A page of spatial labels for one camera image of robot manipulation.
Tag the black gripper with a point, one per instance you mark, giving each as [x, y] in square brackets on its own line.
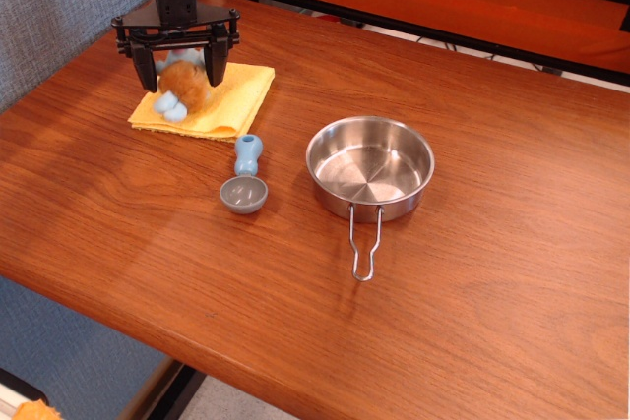
[172, 24]

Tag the blue and orange plush doll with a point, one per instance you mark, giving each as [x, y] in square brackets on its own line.
[183, 85]

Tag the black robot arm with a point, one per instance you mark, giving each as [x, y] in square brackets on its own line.
[165, 25]

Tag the yellow folded cloth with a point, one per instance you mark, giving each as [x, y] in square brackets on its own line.
[228, 111]

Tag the blue and grey measuring scoop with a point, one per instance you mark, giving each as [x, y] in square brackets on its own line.
[245, 192]

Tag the black basket with orange item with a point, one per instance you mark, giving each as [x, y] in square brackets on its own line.
[20, 400]

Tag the steel pan with wire handle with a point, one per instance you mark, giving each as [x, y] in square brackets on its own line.
[369, 169]

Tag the black table leg frame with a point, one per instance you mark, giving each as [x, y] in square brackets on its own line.
[166, 393]

